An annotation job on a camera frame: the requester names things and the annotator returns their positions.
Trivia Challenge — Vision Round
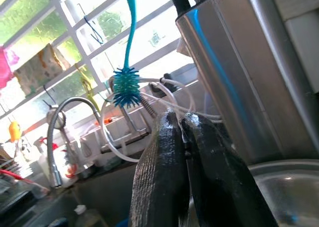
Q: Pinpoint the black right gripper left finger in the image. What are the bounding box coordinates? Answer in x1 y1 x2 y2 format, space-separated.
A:
128 110 190 227

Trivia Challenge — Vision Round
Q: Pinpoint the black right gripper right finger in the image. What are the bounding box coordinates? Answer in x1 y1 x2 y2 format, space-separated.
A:
180 112 279 227

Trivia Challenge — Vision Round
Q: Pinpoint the steel kitchen sink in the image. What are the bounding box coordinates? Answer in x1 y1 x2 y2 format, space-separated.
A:
0 162 140 227

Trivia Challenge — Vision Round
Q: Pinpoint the white plastic tube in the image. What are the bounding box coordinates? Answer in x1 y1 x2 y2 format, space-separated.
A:
139 77 224 124
101 76 197 163

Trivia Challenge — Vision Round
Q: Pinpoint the steel arched tap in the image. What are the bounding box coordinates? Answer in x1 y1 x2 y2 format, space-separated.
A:
107 92 159 142

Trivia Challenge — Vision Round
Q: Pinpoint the deep steel plate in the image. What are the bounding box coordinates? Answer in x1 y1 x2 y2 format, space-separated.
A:
248 159 319 227

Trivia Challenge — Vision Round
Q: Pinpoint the black device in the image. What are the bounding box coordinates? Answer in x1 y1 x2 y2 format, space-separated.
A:
149 72 180 98

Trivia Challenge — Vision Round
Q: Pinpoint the blue bottle brush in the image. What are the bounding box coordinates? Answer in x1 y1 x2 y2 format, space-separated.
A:
112 0 142 110

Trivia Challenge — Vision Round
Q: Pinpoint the white bottle with red pump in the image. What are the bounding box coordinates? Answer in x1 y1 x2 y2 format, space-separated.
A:
51 137 80 188

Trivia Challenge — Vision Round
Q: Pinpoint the steel knife block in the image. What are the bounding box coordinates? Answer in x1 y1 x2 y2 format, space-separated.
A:
175 0 319 164

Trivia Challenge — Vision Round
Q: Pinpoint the flexible steel faucet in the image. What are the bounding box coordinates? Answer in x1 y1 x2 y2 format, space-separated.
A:
47 97 103 189

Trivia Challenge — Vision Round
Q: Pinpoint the yellow green hanging clip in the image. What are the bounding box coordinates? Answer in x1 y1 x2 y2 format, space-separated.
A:
74 64 100 108

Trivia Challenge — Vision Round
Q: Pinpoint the metal mesh strainer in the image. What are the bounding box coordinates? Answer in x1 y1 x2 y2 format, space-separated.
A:
46 104 67 129

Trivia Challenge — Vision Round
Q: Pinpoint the white spray bottle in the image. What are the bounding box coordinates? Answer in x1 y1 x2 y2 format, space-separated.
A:
33 136 52 170

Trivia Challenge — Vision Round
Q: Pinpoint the red stick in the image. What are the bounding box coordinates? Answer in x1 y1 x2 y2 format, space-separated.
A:
0 169 48 192

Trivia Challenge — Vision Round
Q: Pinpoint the orange hanging scrubber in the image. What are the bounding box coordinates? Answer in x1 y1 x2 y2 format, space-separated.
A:
8 120 21 143

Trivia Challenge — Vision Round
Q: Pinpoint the patterned hanging cloth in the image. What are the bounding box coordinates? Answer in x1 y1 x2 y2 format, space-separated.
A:
13 43 72 98

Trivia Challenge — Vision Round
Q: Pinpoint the white window grille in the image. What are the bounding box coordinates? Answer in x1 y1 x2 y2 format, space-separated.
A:
0 0 200 118

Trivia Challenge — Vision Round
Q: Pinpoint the pink hanging cloth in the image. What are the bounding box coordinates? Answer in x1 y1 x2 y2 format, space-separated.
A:
0 45 20 89

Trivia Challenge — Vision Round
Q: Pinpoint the wire dish rack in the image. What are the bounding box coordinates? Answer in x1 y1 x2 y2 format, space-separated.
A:
0 142 33 188

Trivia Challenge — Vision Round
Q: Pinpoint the blue wire hook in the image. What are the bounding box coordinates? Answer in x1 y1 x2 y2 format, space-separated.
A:
83 14 105 45

